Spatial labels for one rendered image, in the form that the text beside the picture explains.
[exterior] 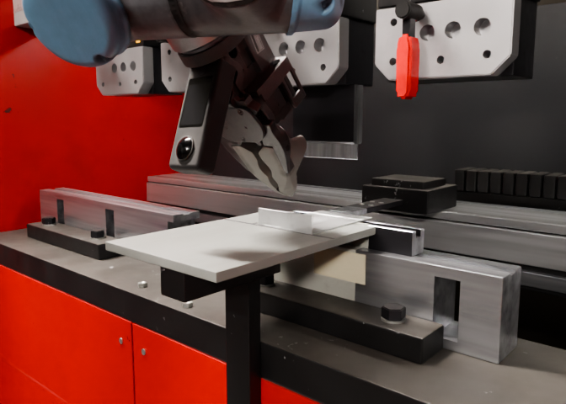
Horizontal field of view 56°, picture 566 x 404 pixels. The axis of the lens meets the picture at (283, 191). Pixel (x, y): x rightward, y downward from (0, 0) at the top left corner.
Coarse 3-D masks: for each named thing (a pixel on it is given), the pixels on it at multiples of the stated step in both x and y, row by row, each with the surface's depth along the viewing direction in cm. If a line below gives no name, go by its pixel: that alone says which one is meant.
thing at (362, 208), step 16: (384, 176) 91; (400, 176) 91; (416, 176) 91; (368, 192) 88; (384, 192) 86; (400, 192) 85; (416, 192) 83; (432, 192) 83; (448, 192) 87; (336, 208) 76; (352, 208) 76; (368, 208) 77; (384, 208) 80; (400, 208) 85; (416, 208) 83; (432, 208) 83; (448, 208) 88
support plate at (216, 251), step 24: (240, 216) 73; (120, 240) 58; (144, 240) 58; (168, 240) 58; (192, 240) 58; (216, 240) 58; (240, 240) 58; (264, 240) 58; (288, 240) 58; (312, 240) 58; (336, 240) 60; (168, 264) 51; (192, 264) 49; (216, 264) 49; (240, 264) 49; (264, 264) 51
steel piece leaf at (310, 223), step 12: (264, 216) 66; (276, 216) 65; (288, 216) 63; (300, 216) 62; (312, 216) 71; (324, 216) 71; (336, 216) 71; (288, 228) 64; (300, 228) 62; (312, 228) 64; (324, 228) 64
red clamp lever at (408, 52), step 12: (396, 12) 54; (408, 12) 53; (420, 12) 54; (408, 24) 54; (408, 36) 54; (408, 48) 54; (408, 60) 54; (396, 72) 55; (408, 72) 54; (396, 84) 55; (408, 84) 54; (408, 96) 55
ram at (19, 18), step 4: (16, 12) 119; (20, 12) 118; (16, 16) 120; (20, 16) 118; (24, 16) 117; (16, 20) 120; (20, 20) 118; (24, 20) 117; (16, 24) 120; (20, 24) 119; (24, 24) 119; (28, 24) 119
